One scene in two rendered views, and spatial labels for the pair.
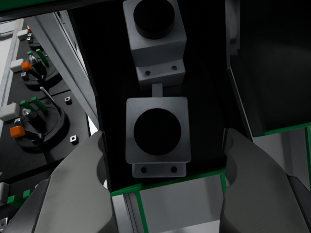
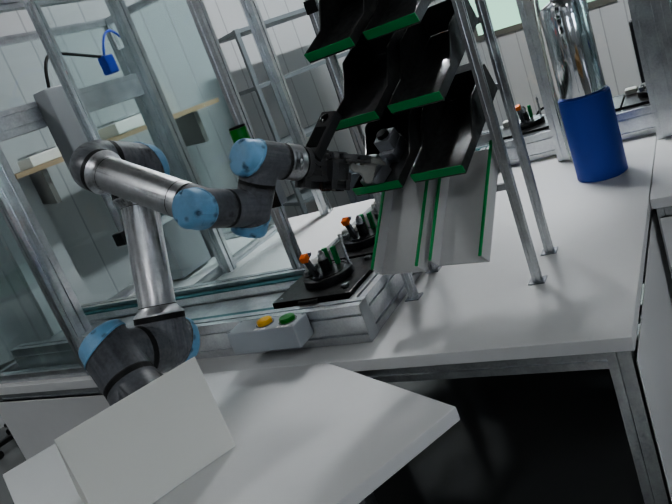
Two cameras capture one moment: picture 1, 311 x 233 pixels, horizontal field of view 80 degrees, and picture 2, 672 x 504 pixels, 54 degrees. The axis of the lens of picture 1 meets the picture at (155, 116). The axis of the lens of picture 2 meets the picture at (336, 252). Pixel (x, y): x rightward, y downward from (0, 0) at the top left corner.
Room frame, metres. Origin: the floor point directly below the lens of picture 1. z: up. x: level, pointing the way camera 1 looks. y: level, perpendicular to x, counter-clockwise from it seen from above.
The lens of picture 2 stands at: (-1.12, -0.95, 1.52)
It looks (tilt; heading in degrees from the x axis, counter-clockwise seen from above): 16 degrees down; 44
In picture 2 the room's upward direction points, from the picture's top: 21 degrees counter-clockwise
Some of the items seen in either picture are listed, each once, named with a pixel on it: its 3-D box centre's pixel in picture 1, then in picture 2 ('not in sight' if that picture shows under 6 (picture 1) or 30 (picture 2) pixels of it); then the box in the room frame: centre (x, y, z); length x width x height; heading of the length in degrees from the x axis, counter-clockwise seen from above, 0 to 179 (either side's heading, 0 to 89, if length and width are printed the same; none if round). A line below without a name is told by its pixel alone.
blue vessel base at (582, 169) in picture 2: not in sight; (593, 134); (0.99, -0.17, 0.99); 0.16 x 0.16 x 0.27
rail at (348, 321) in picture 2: not in sight; (228, 333); (-0.12, 0.50, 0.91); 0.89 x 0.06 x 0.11; 101
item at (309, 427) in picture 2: not in sight; (198, 451); (-0.48, 0.25, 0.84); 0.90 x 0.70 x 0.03; 74
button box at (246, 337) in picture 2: not in sight; (269, 333); (-0.14, 0.30, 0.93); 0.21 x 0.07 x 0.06; 101
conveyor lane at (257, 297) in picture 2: not in sight; (255, 305); (0.05, 0.56, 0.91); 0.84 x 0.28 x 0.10; 101
